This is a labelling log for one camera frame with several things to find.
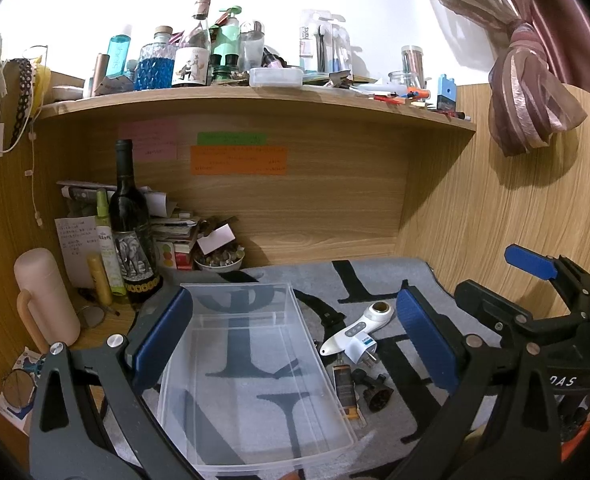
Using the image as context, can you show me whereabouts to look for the white handheld massager device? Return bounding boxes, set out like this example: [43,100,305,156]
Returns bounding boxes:
[320,301,395,356]

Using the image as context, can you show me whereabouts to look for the black round grinder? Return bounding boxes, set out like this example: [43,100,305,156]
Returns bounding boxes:
[351,368,394,413]

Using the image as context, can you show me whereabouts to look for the clear plastic storage bin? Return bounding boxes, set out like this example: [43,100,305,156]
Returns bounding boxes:
[157,283,357,477]

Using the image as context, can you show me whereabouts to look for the white travel plug adapter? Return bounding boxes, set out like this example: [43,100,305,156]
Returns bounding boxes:
[344,333,378,367]

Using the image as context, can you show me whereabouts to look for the silver metal lighter stick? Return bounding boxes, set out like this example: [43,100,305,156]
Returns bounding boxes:
[333,364,360,422]

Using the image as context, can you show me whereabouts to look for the dark wine bottle elephant label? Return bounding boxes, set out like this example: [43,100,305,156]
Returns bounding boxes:
[109,139,162,304]

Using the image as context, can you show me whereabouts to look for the eyeglasses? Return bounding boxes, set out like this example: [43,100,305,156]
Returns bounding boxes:
[77,304,120,328]

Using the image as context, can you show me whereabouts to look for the grey mat with black letters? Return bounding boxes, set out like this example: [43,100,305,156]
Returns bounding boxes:
[102,257,506,480]

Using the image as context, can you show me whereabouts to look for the yellow lip balm tube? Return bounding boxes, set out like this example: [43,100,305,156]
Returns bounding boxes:
[86,252,112,308]

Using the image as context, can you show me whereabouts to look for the white bowl of stones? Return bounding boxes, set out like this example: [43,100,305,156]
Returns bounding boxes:
[195,245,245,274]

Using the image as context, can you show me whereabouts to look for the stack of books and papers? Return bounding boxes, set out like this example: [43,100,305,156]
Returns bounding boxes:
[57,181,199,271]

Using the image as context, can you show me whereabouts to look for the white card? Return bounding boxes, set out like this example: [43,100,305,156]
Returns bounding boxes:
[197,223,235,255]

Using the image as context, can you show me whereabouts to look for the white handwritten paper note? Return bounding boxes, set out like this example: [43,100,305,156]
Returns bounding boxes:
[55,216,98,288]

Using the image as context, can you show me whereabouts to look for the cartoon sticker card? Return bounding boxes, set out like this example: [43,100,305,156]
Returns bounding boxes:
[0,348,44,436]

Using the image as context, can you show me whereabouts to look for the small round mirror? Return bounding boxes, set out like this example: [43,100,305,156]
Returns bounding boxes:
[2,368,37,410]

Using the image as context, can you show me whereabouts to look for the orange sticky note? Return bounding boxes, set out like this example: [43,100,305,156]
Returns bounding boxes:
[191,145,287,176]

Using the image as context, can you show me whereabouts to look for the pink sticky note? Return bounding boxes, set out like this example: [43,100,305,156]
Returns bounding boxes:
[118,118,178,162]

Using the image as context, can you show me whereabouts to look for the green sticky note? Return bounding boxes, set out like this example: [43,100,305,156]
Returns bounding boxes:
[197,131,268,146]

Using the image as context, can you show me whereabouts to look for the pink striped curtain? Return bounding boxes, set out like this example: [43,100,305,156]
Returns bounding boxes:
[438,0,590,156]

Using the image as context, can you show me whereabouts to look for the blue glass bottle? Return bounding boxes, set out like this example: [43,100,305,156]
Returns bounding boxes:
[133,26,176,91]

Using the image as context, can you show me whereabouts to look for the wooden shelf board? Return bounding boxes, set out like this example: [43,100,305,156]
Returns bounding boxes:
[40,86,477,133]

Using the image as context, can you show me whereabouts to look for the white label glass bottle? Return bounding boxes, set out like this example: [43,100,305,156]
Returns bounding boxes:
[171,0,211,87]

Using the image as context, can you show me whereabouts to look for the clear plastic lidded box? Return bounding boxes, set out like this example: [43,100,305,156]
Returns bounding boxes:
[249,67,304,88]

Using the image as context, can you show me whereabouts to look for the teal tall bottle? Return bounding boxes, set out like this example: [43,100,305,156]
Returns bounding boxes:
[106,34,131,77]

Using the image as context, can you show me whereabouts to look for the mint green spray bottle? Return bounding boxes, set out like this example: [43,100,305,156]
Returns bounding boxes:
[211,6,242,73]

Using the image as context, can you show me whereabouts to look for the pink mug with handle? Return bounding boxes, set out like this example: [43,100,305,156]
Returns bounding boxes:
[14,248,81,354]

